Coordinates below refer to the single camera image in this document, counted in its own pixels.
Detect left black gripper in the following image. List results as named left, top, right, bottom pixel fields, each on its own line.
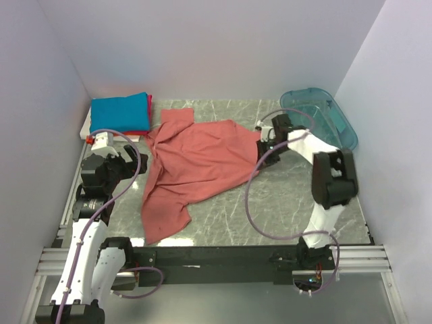
left=101, top=144, right=147, bottom=193

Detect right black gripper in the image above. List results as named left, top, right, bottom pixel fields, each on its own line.
left=256, top=138, right=288, bottom=171

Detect salmon pink t shirt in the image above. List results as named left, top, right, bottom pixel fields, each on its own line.
left=141, top=108, right=260, bottom=245

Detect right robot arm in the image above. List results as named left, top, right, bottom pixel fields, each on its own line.
left=255, top=114, right=358, bottom=269

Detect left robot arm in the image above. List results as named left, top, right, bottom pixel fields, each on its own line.
left=35, top=144, right=148, bottom=323

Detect white board under stack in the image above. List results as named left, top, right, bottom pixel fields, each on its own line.
left=80, top=108, right=140, bottom=142

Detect folded orange t shirt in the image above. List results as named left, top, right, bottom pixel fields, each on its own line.
left=111, top=133, right=140, bottom=141

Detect folded blue t shirt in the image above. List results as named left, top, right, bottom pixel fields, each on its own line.
left=90, top=96, right=130, bottom=134

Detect folded magenta t shirt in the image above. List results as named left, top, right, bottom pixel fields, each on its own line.
left=127, top=92, right=153, bottom=135

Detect teal plastic bin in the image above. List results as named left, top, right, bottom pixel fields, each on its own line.
left=279, top=88, right=358, bottom=150

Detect black base beam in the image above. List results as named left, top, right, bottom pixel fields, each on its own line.
left=134, top=245, right=335, bottom=285

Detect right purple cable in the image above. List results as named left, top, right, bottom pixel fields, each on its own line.
left=244, top=108, right=340, bottom=295

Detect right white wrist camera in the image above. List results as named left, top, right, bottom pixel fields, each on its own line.
left=255, top=126, right=275, bottom=142

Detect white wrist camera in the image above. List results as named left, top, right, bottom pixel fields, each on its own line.
left=255, top=126, right=275, bottom=142
left=86, top=132, right=119, bottom=158

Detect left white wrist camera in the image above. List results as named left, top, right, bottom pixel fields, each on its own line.
left=86, top=132, right=119, bottom=158

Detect aluminium frame rail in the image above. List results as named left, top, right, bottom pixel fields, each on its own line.
left=20, top=141, right=406, bottom=324

